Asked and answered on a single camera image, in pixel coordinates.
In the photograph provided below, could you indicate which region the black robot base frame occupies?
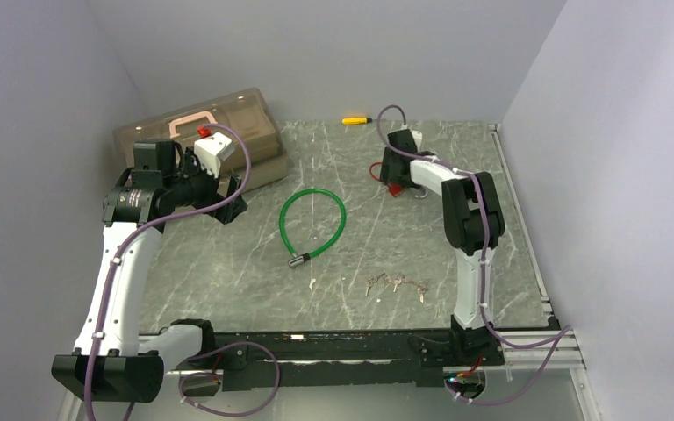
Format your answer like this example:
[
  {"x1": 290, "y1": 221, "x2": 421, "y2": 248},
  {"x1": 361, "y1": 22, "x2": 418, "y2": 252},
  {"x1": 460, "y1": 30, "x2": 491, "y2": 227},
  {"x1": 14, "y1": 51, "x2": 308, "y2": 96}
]
[{"x1": 168, "y1": 325, "x2": 506, "y2": 396}]

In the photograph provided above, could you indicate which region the bunch of small keys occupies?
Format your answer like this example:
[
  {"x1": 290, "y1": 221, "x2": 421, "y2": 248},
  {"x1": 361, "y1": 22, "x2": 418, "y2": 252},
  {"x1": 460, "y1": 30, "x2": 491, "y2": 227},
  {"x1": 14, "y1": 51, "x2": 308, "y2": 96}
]
[{"x1": 364, "y1": 273, "x2": 430, "y2": 303}]

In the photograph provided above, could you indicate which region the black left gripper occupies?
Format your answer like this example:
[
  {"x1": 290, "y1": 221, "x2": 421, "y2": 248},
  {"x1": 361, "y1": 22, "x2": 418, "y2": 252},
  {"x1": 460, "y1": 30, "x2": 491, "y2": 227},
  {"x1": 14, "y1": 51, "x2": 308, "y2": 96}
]
[{"x1": 164, "y1": 147, "x2": 247, "y2": 224}]

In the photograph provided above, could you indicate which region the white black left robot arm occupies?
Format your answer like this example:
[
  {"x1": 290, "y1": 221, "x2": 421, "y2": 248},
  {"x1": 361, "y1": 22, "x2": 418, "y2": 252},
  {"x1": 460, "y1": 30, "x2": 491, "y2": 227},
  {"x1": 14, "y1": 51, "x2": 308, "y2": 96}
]
[{"x1": 51, "y1": 133, "x2": 247, "y2": 403}]

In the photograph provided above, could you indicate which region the red cable padlock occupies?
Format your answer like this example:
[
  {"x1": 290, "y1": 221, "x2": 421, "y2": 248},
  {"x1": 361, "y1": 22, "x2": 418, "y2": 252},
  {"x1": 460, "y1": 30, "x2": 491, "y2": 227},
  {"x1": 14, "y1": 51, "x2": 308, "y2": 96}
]
[{"x1": 369, "y1": 161, "x2": 405, "y2": 197}]

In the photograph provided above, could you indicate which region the brown translucent toolbox pink handle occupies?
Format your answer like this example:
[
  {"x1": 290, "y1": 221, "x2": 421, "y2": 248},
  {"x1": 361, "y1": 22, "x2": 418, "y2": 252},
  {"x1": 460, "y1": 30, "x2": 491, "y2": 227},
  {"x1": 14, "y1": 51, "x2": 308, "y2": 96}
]
[{"x1": 111, "y1": 87, "x2": 290, "y2": 199}]

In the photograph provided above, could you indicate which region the yellow handled screwdriver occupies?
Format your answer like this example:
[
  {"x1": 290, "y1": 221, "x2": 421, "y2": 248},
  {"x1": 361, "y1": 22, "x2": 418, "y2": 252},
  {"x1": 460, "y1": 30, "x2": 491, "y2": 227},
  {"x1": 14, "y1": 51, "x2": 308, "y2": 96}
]
[{"x1": 341, "y1": 117, "x2": 373, "y2": 126}]

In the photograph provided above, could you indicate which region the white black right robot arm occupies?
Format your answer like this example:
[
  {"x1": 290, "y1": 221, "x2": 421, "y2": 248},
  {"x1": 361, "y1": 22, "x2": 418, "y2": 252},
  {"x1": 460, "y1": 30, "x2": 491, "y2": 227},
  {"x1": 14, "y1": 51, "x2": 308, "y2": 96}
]
[{"x1": 380, "y1": 127, "x2": 506, "y2": 364}]

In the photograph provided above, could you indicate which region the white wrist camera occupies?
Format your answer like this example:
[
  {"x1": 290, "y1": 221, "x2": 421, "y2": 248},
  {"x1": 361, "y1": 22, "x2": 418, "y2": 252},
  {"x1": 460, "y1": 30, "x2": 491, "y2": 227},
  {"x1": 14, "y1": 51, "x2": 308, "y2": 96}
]
[
  {"x1": 410, "y1": 129, "x2": 423, "y2": 151},
  {"x1": 193, "y1": 126, "x2": 235, "y2": 178}
]

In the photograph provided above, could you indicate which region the brass padlock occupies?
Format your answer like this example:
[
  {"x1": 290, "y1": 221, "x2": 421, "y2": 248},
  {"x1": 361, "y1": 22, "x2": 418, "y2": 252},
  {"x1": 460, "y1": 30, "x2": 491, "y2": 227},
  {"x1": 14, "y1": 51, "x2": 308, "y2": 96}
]
[{"x1": 410, "y1": 186, "x2": 428, "y2": 199}]

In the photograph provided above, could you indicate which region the green cable lock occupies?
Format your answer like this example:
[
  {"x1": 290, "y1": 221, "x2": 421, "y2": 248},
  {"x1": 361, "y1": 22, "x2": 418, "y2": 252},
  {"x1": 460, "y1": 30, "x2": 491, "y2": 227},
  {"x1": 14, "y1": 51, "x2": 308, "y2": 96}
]
[{"x1": 277, "y1": 188, "x2": 348, "y2": 269}]

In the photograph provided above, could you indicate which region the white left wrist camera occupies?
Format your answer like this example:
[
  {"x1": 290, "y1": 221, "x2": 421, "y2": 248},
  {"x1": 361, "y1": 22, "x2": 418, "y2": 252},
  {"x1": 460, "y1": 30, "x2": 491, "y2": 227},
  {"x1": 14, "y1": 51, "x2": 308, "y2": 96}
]
[{"x1": 193, "y1": 126, "x2": 235, "y2": 178}]

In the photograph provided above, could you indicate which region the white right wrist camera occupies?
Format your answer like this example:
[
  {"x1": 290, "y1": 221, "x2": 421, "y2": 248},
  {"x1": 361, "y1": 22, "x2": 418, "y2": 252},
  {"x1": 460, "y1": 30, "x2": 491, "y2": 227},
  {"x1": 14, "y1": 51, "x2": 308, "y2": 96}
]
[{"x1": 410, "y1": 129, "x2": 423, "y2": 151}]

